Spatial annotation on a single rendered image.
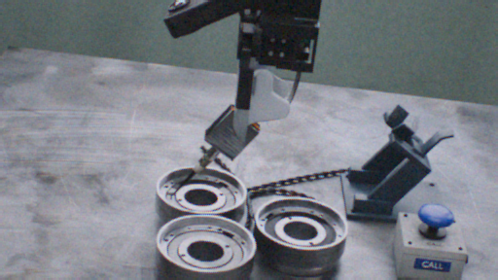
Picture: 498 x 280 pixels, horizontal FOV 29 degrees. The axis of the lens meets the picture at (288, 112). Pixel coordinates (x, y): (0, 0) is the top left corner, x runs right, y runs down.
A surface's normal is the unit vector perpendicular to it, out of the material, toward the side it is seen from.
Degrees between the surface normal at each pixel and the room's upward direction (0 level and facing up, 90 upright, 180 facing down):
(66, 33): 90
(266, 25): 90
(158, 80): 0
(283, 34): 90
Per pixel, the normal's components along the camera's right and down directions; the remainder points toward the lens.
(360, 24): -0.03, 0.44
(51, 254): 0.12, -0.89
